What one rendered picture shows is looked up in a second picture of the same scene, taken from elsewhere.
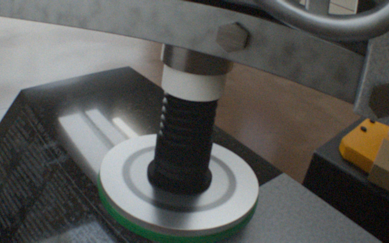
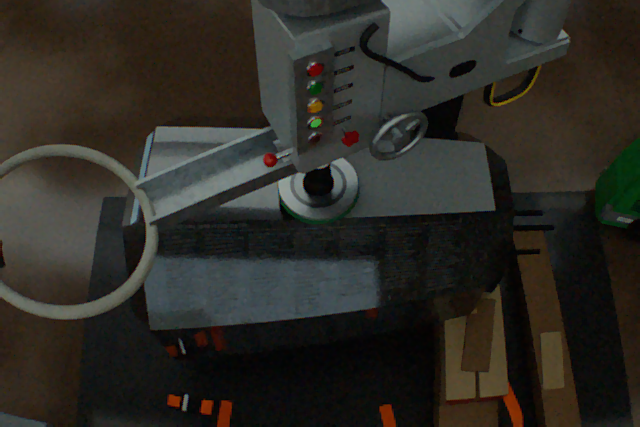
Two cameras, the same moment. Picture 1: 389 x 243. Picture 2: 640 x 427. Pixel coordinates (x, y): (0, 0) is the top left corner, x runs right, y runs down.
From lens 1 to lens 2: 1.26 m
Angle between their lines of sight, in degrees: 43
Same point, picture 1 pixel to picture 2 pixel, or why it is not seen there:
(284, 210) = (355, 156)
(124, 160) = (294, 198)
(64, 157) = (247, 224)
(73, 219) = (285, 245)
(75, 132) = (228, 206)
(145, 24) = not seen: hidden behind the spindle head
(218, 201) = (343, 181)
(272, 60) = not seen: hidden behind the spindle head
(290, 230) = (369, 165)
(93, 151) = (253, 205)
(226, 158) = not seen: hidden behind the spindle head
